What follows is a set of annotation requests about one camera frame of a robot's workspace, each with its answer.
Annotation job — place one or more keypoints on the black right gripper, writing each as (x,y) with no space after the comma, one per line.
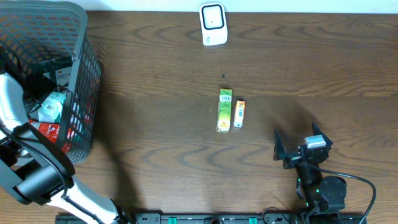
(280,154)

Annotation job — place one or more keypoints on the small orange candy box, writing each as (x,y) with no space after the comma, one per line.
(239,113)

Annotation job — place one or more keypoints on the green snack box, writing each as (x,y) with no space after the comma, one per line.
(224,111)

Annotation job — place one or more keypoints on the white teal wipes packet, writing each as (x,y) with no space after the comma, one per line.
(51,109)

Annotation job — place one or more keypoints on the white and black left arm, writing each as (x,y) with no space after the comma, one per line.
(33,168)

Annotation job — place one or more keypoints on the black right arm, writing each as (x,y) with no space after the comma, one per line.
(324,196)

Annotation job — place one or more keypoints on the green white 3M packet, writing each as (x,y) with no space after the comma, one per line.
(60,77)

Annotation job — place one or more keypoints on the red snack packet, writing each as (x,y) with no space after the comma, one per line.
(49,130)

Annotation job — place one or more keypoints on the grey plastic mesh basket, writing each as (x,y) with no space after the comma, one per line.
(45,36)

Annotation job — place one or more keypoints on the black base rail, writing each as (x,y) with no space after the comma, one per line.
(272,218)

